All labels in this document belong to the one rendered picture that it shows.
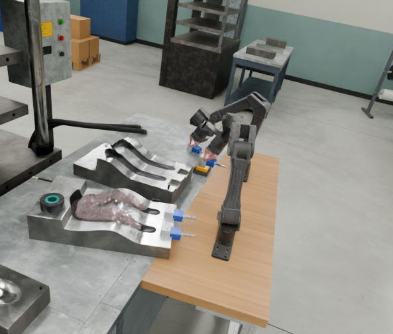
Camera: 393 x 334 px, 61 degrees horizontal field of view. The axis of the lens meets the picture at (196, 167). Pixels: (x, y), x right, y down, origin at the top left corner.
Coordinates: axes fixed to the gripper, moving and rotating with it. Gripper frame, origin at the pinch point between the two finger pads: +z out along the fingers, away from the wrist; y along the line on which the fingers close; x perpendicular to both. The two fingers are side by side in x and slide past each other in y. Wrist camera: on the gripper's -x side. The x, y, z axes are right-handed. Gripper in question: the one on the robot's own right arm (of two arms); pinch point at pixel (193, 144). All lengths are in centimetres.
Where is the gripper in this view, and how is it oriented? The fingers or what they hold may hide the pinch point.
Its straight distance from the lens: 196.3
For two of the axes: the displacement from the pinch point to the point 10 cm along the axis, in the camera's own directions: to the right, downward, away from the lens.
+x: 5.7, 7.9, -2.2
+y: -6.6, 2.8, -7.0
